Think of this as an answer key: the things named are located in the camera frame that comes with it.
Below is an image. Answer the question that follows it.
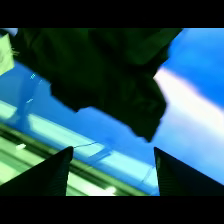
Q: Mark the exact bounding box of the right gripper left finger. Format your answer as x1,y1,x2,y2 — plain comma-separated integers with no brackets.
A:
0,145,75,197

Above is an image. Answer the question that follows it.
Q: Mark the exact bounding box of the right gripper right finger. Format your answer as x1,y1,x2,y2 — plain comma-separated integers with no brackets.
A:
153,146,224,197

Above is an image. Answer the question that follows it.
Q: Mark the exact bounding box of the dark green garment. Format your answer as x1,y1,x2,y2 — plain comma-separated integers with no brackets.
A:
0,28,184,143

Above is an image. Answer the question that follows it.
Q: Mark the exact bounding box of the pale garment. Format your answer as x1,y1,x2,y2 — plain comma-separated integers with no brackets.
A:
0,32,16,77

